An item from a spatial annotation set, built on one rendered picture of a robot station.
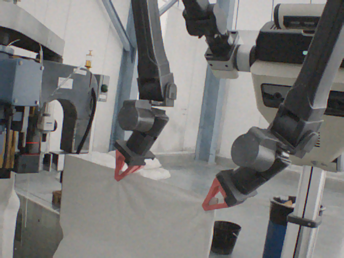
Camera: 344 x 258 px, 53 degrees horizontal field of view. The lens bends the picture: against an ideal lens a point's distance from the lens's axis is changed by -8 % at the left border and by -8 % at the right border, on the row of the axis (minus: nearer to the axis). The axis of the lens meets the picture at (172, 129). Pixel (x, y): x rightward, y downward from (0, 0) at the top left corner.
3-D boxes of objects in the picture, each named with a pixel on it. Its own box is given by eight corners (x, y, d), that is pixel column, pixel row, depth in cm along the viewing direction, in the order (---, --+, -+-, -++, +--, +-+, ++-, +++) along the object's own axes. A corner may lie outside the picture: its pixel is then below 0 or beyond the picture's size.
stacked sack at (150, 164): (163, 169, 464) (164, 158, 463) (140, 171, 428) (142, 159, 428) (123, 160, 502) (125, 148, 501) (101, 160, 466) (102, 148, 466)
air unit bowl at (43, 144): (50, 154, 100) (51, 132, 100) (41, 154, 98) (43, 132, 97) (43, 152, 102) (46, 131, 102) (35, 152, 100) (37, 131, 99)
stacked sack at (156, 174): (172, 180, 468) (174, 169, 467) (138, 185, 412) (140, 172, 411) (145, 173, 492) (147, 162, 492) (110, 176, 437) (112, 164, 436)
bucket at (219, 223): (241, 251, 340) (246, 226, 339) (228, 259, 315) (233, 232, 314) (215, 242, 357) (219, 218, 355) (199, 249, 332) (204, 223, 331)
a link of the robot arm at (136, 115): (178, 83, 86) (148, 83, 91) (149, 74, 76) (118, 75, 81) (173, 135, 86) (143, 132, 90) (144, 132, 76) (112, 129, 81)
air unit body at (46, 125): (53, 158, 101) (59, 104, 100) (40, 158, 97) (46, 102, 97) (45, 155, 104) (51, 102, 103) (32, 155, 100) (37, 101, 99)
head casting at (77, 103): (90, 153, 121) (102, 64, 119) (29, 154, 101) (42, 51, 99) (40, 139, 138) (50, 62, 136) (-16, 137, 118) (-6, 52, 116)
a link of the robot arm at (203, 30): (226, 26, 111) (211, 27, 114) (215, 2, 104) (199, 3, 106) (219, 47, 107) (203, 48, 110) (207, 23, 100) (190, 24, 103)
